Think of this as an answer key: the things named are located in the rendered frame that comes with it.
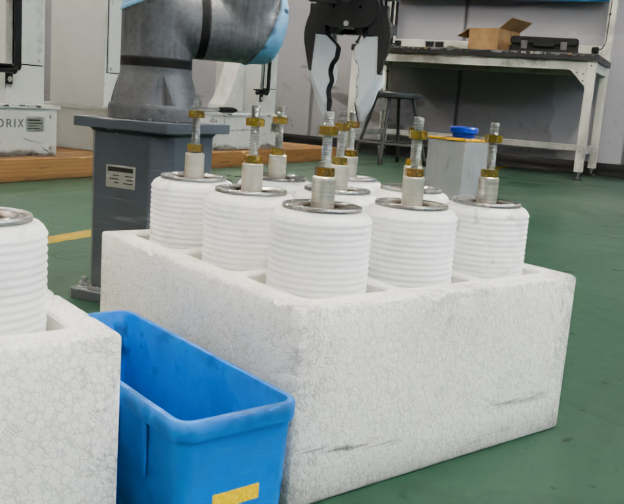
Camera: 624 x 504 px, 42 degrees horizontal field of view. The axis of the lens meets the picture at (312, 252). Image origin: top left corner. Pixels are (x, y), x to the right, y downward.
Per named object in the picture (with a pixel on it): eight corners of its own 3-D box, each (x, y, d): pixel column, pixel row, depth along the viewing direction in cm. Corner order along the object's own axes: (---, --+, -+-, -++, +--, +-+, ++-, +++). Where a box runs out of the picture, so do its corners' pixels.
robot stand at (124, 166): (68, 296, 136) (71, 114, 131) (138, 278, 153) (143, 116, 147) (158, 315, 128) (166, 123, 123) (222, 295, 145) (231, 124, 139)
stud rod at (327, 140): (324, 192, 76) (330, 111, 75) (330, 194, 76) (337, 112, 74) (315, 192, 76) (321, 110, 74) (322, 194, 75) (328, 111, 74)
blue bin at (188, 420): (23, 435, 81) (24, 319, 79) (125, 415, 88) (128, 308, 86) (172, 585, 58) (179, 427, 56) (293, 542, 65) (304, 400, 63)
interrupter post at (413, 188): (425, 211, 82) (428, 178, 82) (401, 209, 82) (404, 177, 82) (420, 208, 85) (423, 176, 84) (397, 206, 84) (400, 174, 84)
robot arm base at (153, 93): (87, 115, 131) (89, 52, 130) (145, 117, 145) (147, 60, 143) (164, 123, 125) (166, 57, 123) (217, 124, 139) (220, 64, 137)
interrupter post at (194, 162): (196, 183, 92) (197, 153, 92) (178, 180, 94) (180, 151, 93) (208, 181, 95) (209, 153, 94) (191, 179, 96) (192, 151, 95)
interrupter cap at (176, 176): (201, 186, 89) (201, 180, 89) (146, 179, 92) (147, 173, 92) (238, 183, 96) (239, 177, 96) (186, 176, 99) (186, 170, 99)
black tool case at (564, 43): (512, 55, 551) (514, 40, 549) (577, 59, 538) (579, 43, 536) (508, 51, 518) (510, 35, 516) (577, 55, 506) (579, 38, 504)
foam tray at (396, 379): (97, 375, 100) (101, 230, 96) (339, 337, 124) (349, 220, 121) (286, 512, 70) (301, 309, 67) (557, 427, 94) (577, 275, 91)
